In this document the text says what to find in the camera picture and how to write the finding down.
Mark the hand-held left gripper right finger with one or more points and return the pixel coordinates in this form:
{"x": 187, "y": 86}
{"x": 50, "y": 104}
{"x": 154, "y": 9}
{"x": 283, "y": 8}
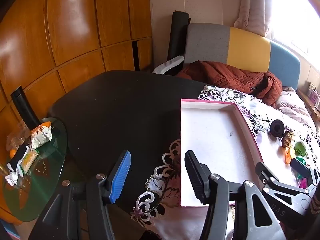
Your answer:
{"x": 197, "y": 177}

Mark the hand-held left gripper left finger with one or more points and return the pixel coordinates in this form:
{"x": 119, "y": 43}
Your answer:
{"x": 122, "y": 176}

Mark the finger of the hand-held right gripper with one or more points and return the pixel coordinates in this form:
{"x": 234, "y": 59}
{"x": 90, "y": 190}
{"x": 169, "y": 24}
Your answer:
{"x": 300, "y": 167}
{"x": 266, "y": 176}

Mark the orange plastic toy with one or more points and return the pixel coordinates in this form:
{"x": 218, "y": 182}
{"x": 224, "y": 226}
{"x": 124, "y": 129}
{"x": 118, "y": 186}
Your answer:
{"x": 288, "y": 156}

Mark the brown twisted toy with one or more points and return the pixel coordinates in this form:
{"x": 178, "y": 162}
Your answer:
{"x": 287, "y": 140}

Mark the pink-edged white box tray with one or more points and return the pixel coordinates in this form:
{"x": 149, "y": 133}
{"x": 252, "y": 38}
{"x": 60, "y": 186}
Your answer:
{"x": 212, "y": 140}

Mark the black cylindrical cup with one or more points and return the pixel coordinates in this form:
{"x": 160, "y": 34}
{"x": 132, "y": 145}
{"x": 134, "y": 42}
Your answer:
{"x": 277, "y": 128}

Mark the small green plastic toy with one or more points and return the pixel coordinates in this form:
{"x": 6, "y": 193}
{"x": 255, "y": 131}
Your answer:
{"x": 301, "y": 148}

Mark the pale pink bedsheet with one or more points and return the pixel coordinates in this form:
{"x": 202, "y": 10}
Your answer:
{"x": 292, "y": 107}

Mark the wooden bedside shelf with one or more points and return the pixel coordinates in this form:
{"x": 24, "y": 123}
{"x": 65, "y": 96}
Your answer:
{"x": 310, "y": 107}

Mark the floral embroidered tablecloth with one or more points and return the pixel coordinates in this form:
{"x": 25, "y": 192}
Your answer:
{"x": 265, "y": 112}

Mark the green glass side table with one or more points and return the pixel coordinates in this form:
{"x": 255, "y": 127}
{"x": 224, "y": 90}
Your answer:
{"x": 47, "y": 180}

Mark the purple box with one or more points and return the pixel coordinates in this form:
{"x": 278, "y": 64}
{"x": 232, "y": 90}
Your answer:
{"x": 313, "y": 92}

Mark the orange and white snack bag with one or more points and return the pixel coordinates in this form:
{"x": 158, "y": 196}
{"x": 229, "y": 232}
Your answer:
{"x": 41, "y": 135}

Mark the yellow green packet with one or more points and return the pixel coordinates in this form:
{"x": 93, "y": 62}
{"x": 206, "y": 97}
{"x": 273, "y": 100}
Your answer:
{"x": 28, "y": 161}

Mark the rust quilted jacket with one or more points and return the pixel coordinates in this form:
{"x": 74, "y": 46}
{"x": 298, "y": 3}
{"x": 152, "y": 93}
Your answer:
{"x": 225, "y": 77}

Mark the black flat packet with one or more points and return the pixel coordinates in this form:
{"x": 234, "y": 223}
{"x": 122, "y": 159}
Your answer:
{"x": 20, "y": 156}

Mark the white crumpled tissue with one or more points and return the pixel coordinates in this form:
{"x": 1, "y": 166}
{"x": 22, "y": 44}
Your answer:
{"x": 13, "y": 176}

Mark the clear plastic bag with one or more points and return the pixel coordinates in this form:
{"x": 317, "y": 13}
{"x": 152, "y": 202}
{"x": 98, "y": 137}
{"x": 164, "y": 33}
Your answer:
{"x": 16, "y": 136}

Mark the white foam piece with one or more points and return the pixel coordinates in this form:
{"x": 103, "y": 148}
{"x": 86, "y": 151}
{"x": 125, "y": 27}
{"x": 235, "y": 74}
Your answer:
{"x": 168, "y": 63}

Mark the grey yellow blue sofa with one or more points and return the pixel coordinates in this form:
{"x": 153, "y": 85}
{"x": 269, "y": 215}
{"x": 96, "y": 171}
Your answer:
{"x": 247, "y": 47}

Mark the black rolled mat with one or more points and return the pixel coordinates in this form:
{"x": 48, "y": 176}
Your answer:
{"x": 177, "y": 35}

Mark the wooden wardrobe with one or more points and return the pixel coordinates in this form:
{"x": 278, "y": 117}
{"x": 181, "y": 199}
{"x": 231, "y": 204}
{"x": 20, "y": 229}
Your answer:
{"x": 75, "y": 30}

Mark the bright window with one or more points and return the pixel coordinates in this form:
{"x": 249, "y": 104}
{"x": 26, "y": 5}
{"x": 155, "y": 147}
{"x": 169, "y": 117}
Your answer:
{"x": 292, "y": 12}

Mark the pale pink curtain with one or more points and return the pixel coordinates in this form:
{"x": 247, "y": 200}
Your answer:
{"x": 252, "y": 5}

